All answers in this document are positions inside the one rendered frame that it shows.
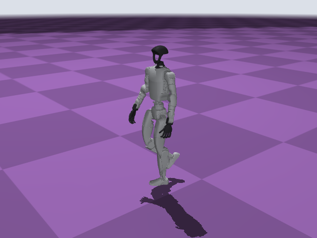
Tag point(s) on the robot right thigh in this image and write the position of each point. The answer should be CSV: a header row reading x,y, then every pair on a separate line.
x,y
147,128

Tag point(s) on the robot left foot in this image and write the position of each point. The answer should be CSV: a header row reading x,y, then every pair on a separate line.
x,y
158,182

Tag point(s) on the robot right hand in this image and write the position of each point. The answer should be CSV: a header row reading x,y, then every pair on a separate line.
x,y
132,114

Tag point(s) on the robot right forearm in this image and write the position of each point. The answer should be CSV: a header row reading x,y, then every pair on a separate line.
x,y
139,99

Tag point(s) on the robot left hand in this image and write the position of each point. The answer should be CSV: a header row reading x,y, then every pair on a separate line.
x,y
167,129

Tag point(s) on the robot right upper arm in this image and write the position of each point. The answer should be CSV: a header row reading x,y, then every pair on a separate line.
x,y
145,87

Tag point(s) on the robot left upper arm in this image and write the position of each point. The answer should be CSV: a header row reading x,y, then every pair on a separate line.
x,y
169,76

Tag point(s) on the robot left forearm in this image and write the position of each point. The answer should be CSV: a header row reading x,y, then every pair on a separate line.
x,y
171,108

